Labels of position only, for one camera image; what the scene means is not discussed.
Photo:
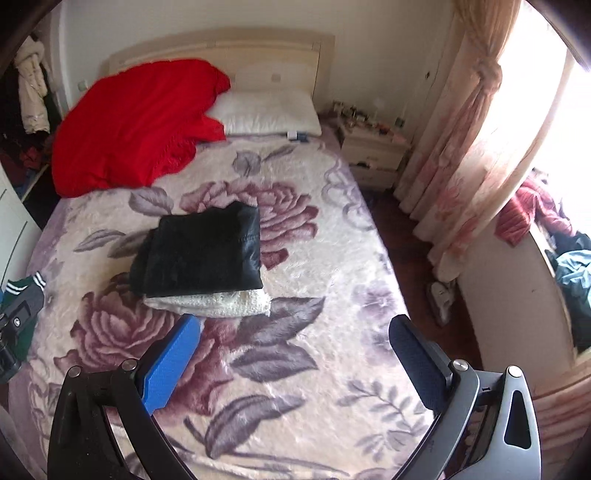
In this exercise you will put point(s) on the cluster of small bottles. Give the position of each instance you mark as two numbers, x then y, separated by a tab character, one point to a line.
364	121

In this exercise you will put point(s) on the red striped garment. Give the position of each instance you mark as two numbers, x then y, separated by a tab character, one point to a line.
526	207

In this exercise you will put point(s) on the hanging cream coat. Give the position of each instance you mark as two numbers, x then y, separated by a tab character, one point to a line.
32	92

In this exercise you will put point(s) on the black leather jacket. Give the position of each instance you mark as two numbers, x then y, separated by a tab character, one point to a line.
203	249

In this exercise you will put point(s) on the cream nightstand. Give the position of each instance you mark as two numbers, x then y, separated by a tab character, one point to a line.
374	154

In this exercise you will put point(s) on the teal garment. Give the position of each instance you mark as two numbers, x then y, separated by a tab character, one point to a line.
575	277

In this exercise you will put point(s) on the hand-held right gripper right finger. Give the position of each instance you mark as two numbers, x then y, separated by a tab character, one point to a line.
415	364

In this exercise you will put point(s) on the pink floral curtain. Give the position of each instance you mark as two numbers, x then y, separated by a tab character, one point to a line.
466	152

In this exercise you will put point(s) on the white pillow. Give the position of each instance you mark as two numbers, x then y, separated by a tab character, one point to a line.
268	113

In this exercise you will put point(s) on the cream bed headboard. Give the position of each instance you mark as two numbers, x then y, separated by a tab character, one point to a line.
272	60

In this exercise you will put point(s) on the floral fleece blanket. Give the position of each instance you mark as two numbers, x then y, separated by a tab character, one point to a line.
300	286

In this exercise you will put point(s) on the white fleece garment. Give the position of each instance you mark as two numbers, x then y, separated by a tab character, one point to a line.
207	304

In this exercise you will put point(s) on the white wardrobe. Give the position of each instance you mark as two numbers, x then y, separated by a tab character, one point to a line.
16	221

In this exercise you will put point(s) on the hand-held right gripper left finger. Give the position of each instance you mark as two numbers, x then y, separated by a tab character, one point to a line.
168	364

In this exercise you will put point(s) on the green garment with white stripes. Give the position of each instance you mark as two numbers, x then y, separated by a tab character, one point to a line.
27	281

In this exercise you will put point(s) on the small white box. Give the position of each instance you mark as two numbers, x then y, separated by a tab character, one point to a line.
295	135

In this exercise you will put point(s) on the red blanket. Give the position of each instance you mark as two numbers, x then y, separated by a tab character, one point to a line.
134	124

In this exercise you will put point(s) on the white slippers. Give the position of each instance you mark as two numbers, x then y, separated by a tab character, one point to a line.
441	300

